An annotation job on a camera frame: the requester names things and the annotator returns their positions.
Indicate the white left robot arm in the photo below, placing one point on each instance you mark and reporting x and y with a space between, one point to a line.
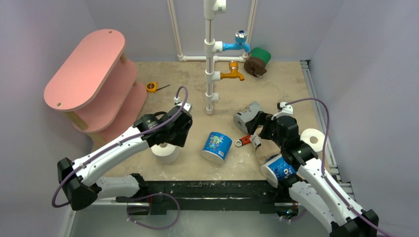
82 180

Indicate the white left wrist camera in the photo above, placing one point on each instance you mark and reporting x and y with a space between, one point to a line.
179 102

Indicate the plain white toilet paper roll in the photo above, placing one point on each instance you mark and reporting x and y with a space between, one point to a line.
165 153

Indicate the green brown wrapped roll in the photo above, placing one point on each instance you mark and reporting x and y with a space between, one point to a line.
257 62

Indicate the white toilet roll at right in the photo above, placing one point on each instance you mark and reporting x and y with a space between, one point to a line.
314 138

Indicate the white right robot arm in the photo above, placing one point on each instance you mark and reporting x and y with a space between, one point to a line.
311 185

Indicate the grey toilet paper roll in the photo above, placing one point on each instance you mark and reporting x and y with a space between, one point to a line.
244 118

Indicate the orange brass faucet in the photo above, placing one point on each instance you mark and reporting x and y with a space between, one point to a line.
234 73

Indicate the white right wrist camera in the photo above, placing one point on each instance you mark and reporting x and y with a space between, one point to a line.
283 110

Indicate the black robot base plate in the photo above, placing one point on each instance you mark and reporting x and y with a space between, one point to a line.
157 197

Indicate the blue plastic faucet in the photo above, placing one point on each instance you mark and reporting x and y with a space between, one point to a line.
240 42

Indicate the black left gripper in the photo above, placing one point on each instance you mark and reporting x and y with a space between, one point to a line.
179 140

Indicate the aluminium frame rail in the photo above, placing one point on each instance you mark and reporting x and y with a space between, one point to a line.
331 163

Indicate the red handled adjustable wrench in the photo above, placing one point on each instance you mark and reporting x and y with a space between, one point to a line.
249 139

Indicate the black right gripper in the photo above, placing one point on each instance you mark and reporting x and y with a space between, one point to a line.
265 127

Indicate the blue wrapped roll near base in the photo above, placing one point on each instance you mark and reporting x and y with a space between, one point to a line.
276 169

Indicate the blue toilet paper roll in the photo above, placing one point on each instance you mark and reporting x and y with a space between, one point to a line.
216 147

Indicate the white PVC pipe stand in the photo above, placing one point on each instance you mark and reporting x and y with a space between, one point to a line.
217 60

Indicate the pink three-tier shelf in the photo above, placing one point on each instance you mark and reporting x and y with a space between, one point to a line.
96 88

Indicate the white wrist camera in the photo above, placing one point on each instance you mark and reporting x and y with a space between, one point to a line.
179 102
283 110

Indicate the yellow tape measure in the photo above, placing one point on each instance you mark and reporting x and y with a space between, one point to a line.
153 87

